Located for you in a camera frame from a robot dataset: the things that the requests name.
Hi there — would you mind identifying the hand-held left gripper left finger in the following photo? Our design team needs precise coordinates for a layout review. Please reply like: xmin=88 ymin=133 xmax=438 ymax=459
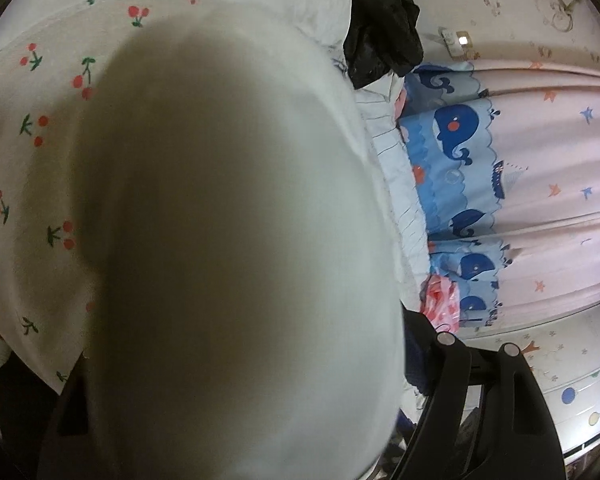
xmin=35 ymin=355 xmax=106 ymax=480

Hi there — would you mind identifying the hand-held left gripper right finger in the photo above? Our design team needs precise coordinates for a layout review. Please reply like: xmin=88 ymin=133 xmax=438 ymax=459
xmin=390 ymin=310 xmax=566 ymax=480

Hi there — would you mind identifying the cream padded jacket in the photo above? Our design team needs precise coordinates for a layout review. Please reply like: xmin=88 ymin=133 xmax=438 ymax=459
xmin=72 ymin=7 xmax=411 ymax=480

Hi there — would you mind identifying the pink checkered plastic bag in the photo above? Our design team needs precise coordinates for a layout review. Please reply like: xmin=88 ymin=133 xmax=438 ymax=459
xmin=420 ymin=275 xmax=463 ymax=331

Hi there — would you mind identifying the white planet print cabinet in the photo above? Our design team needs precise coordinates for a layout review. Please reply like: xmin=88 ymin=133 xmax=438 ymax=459
xmin=525 ymin=305 xmax=600 ymax=466

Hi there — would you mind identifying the pink whale print curtain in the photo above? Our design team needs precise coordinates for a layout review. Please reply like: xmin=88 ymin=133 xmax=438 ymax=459
xmin=397 ymin=57 xmax=600 ymax=331

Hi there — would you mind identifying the black crumpled garment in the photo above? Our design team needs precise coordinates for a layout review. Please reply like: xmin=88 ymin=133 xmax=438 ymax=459
xmin=342 ymin=0 xmax=425 ymax=90

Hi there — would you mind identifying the white wall power socket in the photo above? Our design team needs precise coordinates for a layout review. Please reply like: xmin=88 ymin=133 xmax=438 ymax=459
xmin=439 ymin=27 xmax=476 ymax=57

